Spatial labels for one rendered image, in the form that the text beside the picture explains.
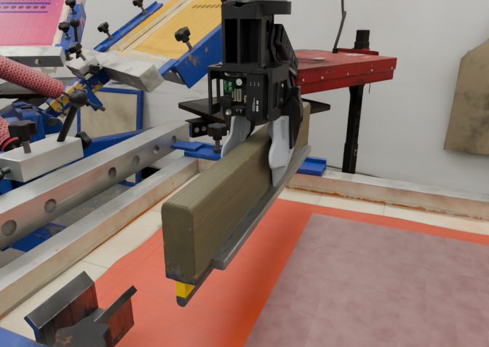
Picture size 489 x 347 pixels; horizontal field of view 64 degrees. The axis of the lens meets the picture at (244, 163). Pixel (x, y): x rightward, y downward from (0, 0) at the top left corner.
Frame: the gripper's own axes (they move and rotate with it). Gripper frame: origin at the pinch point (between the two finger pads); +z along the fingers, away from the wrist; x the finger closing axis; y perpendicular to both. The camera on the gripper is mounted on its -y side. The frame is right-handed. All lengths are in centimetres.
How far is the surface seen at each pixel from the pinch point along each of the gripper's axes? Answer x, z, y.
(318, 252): 7.1, 13.8, -5.5
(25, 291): -23.6, 12.6, 17.8
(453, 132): 44, 43, -195
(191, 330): -2.6, 13.9, 14.6
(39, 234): -40.8, 17.7, 1.7
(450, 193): 25.2, 10.2, -26.6
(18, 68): -70, -7, -24
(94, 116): -209, 57, -192
